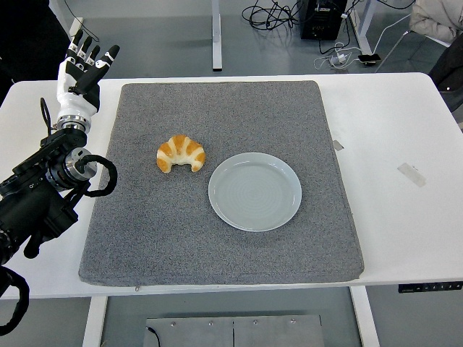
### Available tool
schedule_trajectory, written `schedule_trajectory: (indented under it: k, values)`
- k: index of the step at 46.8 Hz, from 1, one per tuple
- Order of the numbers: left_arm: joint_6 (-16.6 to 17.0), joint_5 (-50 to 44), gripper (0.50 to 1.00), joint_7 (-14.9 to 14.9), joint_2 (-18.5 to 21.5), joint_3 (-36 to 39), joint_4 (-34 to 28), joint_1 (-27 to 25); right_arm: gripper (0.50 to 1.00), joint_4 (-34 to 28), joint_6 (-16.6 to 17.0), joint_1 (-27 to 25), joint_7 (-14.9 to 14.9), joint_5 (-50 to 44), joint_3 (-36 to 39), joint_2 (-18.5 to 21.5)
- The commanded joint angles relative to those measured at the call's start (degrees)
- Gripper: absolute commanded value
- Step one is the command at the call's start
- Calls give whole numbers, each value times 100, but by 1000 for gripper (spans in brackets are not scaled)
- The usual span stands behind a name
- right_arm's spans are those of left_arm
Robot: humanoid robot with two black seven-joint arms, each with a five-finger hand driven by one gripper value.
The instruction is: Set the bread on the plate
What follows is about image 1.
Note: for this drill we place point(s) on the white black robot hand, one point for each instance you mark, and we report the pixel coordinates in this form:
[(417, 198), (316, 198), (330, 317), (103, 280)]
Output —
[(77, 97)]

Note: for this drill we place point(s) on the golden croissant bread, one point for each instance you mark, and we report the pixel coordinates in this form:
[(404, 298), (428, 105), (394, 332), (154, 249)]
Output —
[(181, 148)]

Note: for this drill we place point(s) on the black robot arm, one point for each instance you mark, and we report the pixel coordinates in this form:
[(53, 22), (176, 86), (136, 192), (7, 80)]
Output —
[(32, 202)]

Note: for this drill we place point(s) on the pale grey round plate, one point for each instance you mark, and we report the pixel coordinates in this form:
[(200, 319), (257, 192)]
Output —
[(253, 195)]

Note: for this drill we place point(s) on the grey metal plate with screws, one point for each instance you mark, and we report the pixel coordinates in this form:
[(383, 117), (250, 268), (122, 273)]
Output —
[(231, 332)]

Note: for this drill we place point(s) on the person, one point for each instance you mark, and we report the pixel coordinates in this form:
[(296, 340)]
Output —
[(25, 36)]

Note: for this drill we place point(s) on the grey fabric mat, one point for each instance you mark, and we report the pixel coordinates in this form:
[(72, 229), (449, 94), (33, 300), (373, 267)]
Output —
[(217, 108)]

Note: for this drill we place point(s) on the white table leg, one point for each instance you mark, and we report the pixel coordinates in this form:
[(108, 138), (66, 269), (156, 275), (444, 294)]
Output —
[(94, 321), (363, 318)]

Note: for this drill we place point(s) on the black computer box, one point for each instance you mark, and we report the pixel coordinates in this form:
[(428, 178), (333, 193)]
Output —
[(322, 21)]

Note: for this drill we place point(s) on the small grey tape piece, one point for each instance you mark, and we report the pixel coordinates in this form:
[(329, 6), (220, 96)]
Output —
[(339, 144)]

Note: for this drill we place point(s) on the black smartphone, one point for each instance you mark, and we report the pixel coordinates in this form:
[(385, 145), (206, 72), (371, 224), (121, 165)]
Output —
[(369, 58)]

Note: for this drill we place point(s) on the white desk leg with foot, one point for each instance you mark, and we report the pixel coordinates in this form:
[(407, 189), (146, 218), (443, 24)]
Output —
[(363, 25)]

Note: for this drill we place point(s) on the thin white chair leg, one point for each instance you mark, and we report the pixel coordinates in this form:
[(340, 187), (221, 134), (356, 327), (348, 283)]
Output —
[(392, 48)]

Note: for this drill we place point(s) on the long translucent tape piece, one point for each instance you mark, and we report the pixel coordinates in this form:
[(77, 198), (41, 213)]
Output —
[(411, 174)]

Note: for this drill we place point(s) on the beige padded jacket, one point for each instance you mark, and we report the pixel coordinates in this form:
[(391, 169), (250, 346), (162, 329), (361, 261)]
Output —
[(437, 18)]

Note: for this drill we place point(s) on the black garment on chair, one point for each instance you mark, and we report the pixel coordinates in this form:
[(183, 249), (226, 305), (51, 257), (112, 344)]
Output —
[(450, 72)]

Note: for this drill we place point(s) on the black table control panel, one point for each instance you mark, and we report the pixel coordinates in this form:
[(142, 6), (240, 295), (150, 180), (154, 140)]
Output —
[(430, 287)]

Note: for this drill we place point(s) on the white desk frame leg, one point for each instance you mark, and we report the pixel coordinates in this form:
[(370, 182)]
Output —
[(59, 14)]

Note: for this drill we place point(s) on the white background table post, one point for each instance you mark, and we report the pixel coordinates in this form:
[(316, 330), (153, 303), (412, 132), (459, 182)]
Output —
[(216, 36)]

